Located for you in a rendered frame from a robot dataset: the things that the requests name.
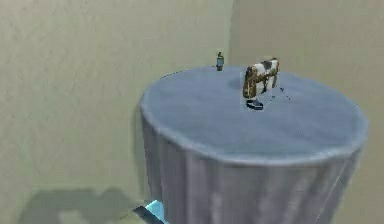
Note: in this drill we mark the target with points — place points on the small blue bottle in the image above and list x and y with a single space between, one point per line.
219 62

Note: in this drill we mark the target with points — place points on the round table with grey cloth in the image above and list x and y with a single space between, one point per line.
253 160

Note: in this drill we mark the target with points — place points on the light blue flat object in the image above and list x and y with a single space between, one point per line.
151 210

